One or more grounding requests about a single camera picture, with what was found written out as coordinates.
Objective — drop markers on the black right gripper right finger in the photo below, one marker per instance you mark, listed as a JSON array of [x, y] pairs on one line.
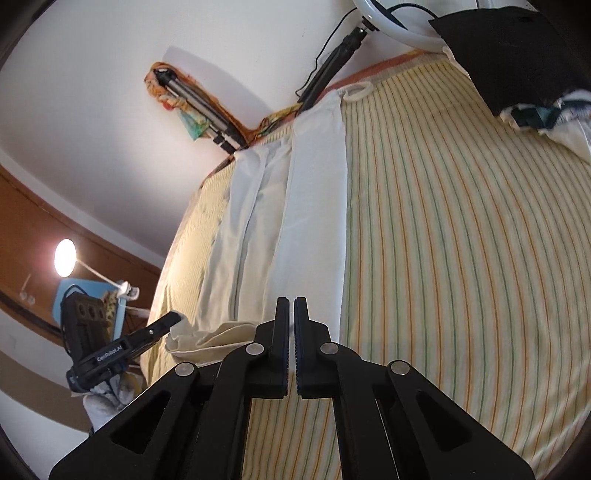
[[392, 422]]

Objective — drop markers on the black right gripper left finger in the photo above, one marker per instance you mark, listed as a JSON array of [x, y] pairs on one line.
[[192, 423]]

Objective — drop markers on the white tank top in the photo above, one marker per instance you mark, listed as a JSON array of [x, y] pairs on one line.
[[283, 234]]

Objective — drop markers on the pile of black clothes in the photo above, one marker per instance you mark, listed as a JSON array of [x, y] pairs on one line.
[[512, 55]]

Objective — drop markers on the left hand in white glove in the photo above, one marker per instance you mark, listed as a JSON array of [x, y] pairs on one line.
[[107, 399]]

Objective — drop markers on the blue chair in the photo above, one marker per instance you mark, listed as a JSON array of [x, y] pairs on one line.
[[90, 314]]

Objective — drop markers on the white desk lamp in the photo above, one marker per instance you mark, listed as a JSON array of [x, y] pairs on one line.
[[66, 259]]

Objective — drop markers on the striped yellow bed sheet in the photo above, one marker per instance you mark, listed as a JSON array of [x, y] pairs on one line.
[[467, 255]]

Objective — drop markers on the orange patterned cloth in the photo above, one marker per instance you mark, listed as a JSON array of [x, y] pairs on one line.
[[193, 122]]

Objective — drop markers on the folded grey tripod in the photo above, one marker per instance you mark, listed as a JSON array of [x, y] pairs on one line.
[[222, 131]]

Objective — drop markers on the crumpled white patterned garment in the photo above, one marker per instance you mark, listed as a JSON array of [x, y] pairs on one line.
[[566, 121]]

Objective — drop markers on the black ring light tripod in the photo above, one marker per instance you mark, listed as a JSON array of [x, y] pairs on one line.
[[323, 74]]

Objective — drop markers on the white ring light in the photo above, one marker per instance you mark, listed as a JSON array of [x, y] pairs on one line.
[[408, 22]]

